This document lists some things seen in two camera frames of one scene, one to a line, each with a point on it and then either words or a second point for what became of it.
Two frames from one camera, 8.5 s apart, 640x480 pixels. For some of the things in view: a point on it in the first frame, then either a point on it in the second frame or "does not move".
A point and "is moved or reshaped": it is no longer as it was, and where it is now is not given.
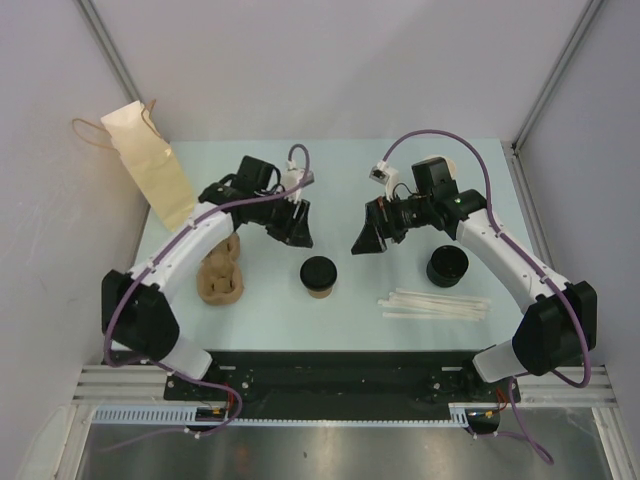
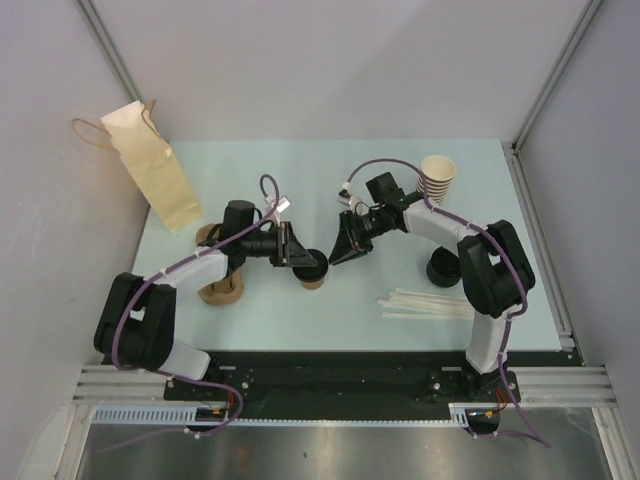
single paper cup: (320, 294) → (315, 285)
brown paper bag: (133, 133) does not move
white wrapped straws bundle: (410, 303) does not move
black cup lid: (318, 273) is moved or reshaped
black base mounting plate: (345, 384) does not move
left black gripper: (293, 231) → (288, 251)
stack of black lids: (447, 265) does not move
